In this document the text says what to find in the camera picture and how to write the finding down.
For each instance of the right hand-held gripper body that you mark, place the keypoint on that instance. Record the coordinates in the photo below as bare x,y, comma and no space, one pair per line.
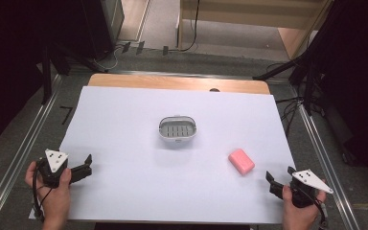
310,180

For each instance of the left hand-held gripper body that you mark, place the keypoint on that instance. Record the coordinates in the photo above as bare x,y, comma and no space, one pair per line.
56,159

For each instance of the pink soap bar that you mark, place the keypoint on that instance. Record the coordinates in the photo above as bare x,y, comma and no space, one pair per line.
241,161

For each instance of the white soap dish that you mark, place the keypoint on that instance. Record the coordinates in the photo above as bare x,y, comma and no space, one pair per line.
177,128

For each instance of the person's right hand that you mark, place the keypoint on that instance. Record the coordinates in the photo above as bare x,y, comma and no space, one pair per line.
300,214

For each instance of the person's left hand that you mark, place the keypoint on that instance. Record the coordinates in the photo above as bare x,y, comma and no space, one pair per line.
56,199

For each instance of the white paper sheet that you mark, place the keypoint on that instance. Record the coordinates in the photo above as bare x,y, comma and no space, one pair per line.
140,179

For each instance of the black tripod leg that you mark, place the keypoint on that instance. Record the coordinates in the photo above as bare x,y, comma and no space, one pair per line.
278,71

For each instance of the black curtain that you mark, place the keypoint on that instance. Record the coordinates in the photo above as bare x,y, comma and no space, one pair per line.
357,80
6,64

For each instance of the wooden table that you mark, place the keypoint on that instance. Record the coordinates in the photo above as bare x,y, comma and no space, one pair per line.
172,81

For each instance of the dark cabinet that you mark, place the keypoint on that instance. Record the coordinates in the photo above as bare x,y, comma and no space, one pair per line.
103,22

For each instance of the light wooden furniture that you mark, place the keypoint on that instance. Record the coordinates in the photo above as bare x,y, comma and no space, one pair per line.
252,12

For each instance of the metal floor rail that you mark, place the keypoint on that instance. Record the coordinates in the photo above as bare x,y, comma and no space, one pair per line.
16,166
326,166

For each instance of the black stand post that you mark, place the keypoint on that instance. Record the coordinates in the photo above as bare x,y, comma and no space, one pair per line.
46,76

